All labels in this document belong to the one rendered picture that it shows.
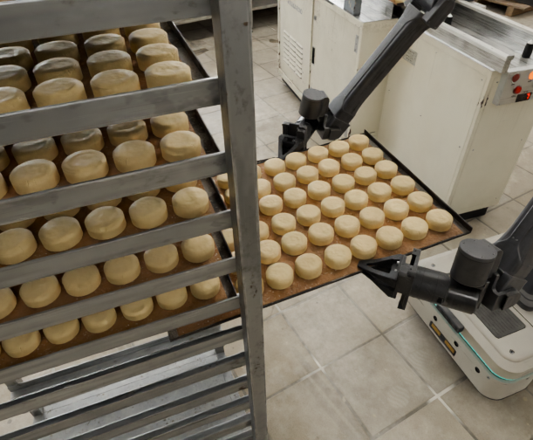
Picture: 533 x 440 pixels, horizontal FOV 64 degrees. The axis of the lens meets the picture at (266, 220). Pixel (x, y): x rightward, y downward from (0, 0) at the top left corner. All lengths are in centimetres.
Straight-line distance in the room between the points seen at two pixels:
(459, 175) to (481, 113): 31
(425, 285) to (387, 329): 111
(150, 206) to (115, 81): 18
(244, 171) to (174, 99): 11
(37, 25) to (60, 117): 8
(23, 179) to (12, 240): 10
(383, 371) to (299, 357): 32
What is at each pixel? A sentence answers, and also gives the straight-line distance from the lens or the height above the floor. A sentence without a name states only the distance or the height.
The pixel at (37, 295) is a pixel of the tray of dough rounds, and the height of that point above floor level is 106.
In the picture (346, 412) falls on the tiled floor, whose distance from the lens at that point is 168.
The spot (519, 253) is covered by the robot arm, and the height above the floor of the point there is 100.
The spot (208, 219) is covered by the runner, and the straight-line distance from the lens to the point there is 56.
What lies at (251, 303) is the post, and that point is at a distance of 67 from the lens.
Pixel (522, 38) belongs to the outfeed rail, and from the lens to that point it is 226.
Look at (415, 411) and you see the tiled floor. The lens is 174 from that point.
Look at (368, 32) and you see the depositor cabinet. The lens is 238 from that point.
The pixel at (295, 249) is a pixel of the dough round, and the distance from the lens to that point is 81.
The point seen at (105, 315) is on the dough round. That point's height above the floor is 97.
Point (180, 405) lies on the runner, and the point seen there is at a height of 71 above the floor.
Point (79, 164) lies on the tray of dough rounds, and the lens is 54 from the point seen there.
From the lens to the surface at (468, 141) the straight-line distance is 207.
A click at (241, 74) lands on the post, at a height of 135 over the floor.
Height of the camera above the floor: 152
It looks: 42 degrees down
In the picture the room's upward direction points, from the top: 1 degrees counter-clockwise
